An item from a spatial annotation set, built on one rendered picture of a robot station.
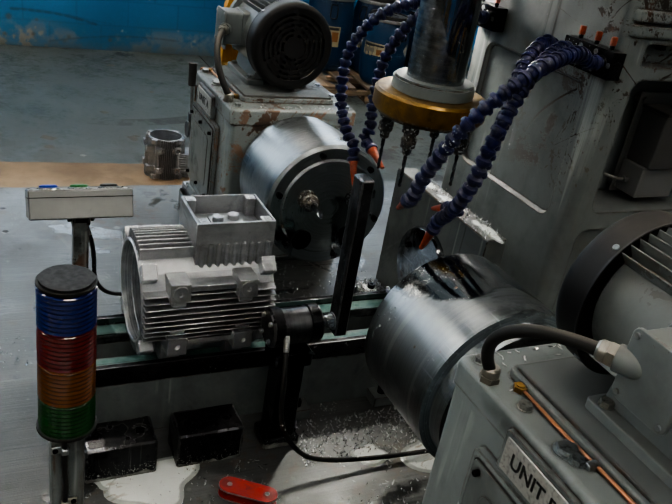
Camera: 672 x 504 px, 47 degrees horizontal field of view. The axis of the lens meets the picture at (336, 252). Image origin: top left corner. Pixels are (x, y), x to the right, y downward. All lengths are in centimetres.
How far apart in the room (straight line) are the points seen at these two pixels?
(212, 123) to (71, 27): 502
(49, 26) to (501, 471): 609
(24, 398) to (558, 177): 92
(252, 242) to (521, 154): 49
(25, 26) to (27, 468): 563
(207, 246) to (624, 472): 64
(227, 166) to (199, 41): 527
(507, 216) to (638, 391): 70
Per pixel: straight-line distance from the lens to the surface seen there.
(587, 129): 123
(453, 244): 129
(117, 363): 120
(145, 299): 110
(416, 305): 103
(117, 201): 137
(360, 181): 106
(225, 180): 165
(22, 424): 129
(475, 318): 98
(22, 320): 152
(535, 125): 133
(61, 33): 668
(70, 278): 82
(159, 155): 377
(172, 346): 115
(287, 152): 145
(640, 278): 79
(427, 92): 117
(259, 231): 114
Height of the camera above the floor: 163
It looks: 26 degrees down
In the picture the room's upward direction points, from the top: 10 degrees clockwise
